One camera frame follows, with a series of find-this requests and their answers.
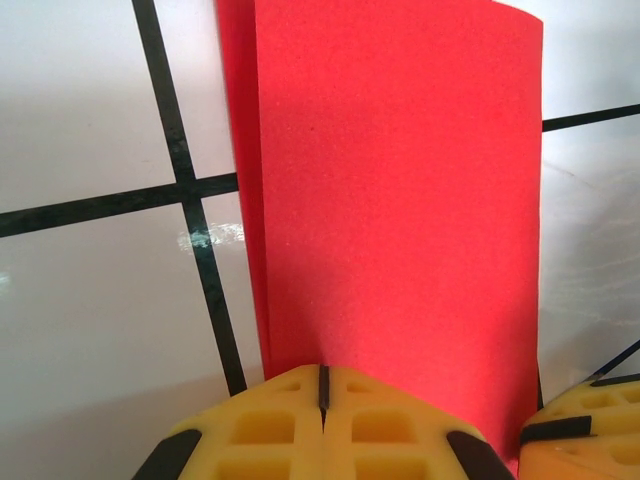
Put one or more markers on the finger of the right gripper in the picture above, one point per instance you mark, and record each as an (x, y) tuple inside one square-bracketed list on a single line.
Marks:
[(590, 450)]

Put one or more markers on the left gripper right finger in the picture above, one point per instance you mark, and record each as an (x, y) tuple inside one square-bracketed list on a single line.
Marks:
[(390, 440)]

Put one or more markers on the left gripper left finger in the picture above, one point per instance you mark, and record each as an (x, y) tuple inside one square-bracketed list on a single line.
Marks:
[(260, 440)]

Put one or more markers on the red paper sheet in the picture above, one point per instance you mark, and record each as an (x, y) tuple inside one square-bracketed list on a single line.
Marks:
[(390, 200)]

